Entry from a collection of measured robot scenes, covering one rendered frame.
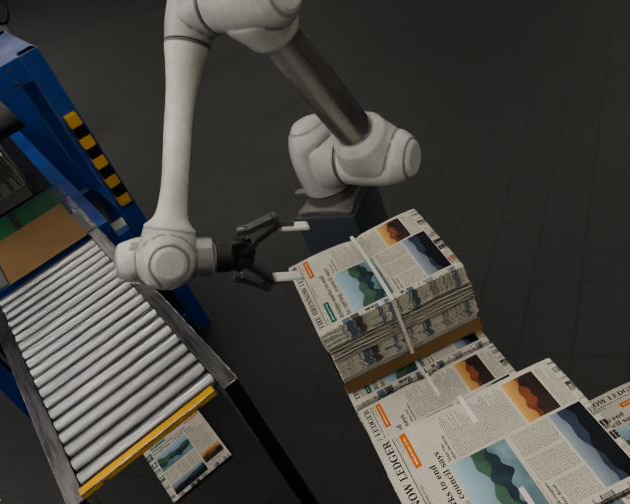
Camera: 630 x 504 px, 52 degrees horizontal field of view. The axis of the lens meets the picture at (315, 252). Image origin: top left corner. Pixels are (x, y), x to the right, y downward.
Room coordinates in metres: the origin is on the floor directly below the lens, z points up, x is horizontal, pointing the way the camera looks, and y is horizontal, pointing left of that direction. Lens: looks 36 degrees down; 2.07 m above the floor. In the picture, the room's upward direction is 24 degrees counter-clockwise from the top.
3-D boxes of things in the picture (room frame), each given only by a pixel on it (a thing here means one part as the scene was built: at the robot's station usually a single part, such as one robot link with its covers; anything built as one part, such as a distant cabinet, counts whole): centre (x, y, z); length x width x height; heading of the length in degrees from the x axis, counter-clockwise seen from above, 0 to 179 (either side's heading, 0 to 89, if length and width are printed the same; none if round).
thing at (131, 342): (1.71, 0.78, 0.77); 0.47 x 0.05 x 0.05; 111
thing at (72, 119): (2.66, 0.67, 1.05); 0.05 x 0.05 x 0.45; 21
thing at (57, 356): (1.89, 0.85, 0.77); 0.47 x 0.05 x 0.05; 111
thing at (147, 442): (1.26, 0.62, 0.81); 0.43 x 0.03 x 0.02; 111
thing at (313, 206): (1.71, -0.11, 1.03); 0.22 x 0.18 x 0.06; 53
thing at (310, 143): (1.69, -0.13, 1.17); 0.18 x 0.16 x 0.22; 44
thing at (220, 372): (1.97, 0.61, 0.74); 1.34 x 0.05 x 0.12; 21
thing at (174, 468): (1.92, 0.85, 0.01); 0.37 x 0.28 x 0.01; 21
